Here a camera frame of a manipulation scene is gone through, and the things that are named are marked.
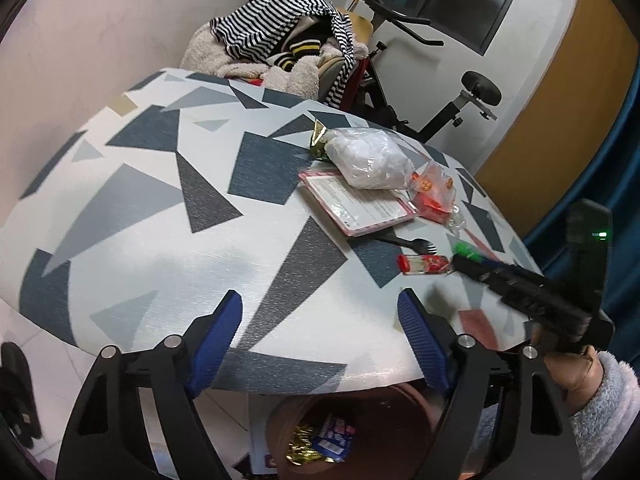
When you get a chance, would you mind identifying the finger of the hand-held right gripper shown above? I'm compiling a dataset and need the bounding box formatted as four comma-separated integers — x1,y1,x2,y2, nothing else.
451,253,593,328

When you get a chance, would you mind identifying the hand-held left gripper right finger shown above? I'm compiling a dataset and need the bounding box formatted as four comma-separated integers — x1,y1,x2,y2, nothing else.
397,288,586,480

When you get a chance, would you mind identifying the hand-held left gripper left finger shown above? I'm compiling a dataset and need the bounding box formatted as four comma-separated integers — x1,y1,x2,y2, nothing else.
56,290,244,480

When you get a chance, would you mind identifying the small red-capped bottle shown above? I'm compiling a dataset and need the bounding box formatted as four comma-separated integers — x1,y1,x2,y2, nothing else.
397,253,453,277

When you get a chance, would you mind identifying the brown round bin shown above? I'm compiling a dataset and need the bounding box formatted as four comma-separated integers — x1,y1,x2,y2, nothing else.
265,382,451,480

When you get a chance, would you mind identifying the black plastic spork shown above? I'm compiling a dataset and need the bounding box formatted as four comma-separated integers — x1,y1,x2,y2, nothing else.
372,232,438,254

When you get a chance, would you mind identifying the white plastic bag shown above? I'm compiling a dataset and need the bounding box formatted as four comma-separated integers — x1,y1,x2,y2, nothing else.
322,127,416,191

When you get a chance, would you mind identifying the person's right forearm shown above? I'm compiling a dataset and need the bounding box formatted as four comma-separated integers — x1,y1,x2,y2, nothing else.
567,350,640,480

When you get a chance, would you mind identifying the person's right hand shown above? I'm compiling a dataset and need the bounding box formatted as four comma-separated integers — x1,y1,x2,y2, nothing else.
544,351,603,402

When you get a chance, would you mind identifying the patterned folding table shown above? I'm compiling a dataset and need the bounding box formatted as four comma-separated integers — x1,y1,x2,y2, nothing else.
0,66,543,393

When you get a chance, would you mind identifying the orange red clear wrapper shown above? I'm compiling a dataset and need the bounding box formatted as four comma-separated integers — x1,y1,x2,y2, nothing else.
407,160,468,233

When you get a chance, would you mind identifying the blue snack packet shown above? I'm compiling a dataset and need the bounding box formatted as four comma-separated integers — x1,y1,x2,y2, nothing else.
311,412,357,462

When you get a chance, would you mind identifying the pink flat packet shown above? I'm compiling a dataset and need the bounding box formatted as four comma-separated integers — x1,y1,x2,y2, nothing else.
298,169,418,238

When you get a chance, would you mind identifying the gold foil wrapper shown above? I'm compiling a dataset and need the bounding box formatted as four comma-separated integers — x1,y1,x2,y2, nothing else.
307,119,333,162
284,425,326,465

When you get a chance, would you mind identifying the orange wooden panel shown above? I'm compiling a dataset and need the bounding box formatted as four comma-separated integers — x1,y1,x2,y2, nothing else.
472,0,636,238

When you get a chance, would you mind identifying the black exercise bike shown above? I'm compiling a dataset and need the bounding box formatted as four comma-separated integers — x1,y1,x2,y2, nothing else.
345,0,502,143

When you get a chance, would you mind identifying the black slipper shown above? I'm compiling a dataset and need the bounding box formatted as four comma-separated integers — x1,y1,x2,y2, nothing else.
0,341,43,448

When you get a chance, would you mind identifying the red cloth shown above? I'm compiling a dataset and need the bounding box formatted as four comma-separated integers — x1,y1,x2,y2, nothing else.
345,57,371,106

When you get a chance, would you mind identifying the beige fleece blanket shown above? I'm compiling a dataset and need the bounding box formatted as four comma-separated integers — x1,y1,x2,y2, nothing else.
180,22,371,103

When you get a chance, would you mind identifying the dark window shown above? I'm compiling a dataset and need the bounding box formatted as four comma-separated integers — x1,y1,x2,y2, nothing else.
300,0,531,56

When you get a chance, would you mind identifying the black knit yellow striped garment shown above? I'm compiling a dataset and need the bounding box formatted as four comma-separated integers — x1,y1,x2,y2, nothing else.
270,15,341,73

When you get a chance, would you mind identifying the light wooden chair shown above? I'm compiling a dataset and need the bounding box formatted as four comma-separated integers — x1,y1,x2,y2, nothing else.
345,10,375,48

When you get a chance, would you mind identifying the black white striped shirt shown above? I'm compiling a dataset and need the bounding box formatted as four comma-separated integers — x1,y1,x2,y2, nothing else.
210,0,355,111

